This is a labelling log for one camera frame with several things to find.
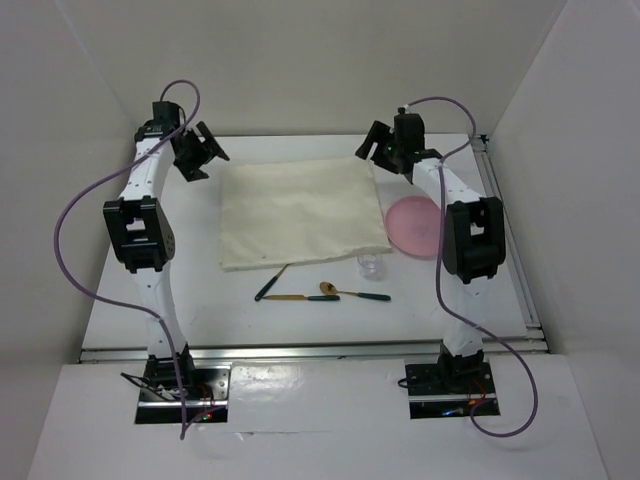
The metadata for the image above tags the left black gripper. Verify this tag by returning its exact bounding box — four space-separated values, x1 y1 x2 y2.
172 121 227 181

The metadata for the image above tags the cream cloth napkin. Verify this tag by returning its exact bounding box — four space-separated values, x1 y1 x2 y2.
220 157 391 271

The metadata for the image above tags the clear drinking glass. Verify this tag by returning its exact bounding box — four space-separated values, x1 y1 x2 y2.
357 254 386 281

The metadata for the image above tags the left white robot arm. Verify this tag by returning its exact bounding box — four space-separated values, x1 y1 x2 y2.
103 100 229 399

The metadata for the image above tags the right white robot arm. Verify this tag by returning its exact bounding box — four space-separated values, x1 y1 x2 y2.
356 106 506 392

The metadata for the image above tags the pink plate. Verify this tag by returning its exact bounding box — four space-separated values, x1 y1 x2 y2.
384 195 440 259

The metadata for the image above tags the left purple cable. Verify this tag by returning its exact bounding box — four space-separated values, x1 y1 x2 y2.
53 78 202 441

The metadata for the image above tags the gold spoon green handle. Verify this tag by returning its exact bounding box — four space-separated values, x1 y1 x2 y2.
319 281 392 302

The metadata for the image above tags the gold fork green handle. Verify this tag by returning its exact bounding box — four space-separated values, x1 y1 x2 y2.
254 264 288 302

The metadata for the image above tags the gold knife green handle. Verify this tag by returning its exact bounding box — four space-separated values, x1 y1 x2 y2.
262 294 341 302

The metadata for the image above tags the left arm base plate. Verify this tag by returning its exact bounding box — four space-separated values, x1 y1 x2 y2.
133 366 231 425

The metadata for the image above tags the aluminium right side rail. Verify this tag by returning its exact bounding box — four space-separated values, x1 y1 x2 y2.
471 134 547 343

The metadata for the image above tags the aluminium rail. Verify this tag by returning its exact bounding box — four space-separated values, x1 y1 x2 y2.
471 134 547 343
79 330 549 364

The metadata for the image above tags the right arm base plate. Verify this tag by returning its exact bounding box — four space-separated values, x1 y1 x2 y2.
397 362 500 420

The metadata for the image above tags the aluminium front rail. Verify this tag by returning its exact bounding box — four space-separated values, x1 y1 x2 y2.
79 330 549 364

